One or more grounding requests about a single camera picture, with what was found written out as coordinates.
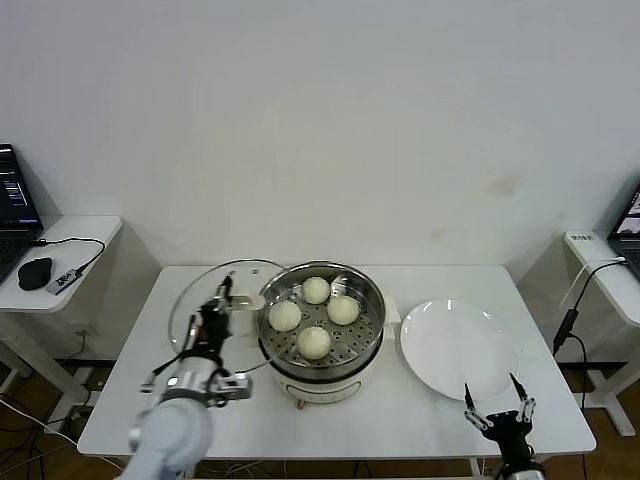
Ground black open laptop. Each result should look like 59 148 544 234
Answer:
0 144 45 286

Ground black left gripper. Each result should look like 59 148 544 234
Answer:
192 275 241 357

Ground dark grey open laptop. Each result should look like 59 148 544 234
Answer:
607 182 640 279

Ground white floor cable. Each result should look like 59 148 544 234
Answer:
0 397 79 444

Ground cream electric cooker base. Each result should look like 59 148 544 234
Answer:
259 339 384 412

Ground white side table with mouse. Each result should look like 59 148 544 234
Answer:
0 215 123 435

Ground stainless steel steamer basket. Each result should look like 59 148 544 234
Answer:
249 260 401 371

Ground black usb hub cable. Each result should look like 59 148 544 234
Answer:
33 236 106 276

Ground white side table with label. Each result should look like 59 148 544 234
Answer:
562 230 640 437

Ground white flat cable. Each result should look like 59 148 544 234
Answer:
558 257 626 307

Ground white steamed baozi bun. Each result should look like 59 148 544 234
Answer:
301 276 332 305
268 301 303 332
296 325 333 361
326 295 361 326

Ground black computer mouse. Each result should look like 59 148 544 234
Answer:
17 257 53 291

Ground round glass pot lid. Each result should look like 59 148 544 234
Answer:
168 257 294 375

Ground white cables under table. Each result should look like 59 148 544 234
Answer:
219 462 266 480

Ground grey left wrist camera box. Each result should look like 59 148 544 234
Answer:
217 372 251 401

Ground round white plate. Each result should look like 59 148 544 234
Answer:
399 298 520 403

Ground black cable with adapter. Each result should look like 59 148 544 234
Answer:
552 257 626 411

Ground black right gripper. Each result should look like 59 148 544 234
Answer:
463 372 537 466

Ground grey usb hub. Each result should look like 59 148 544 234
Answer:
44 268 84 296

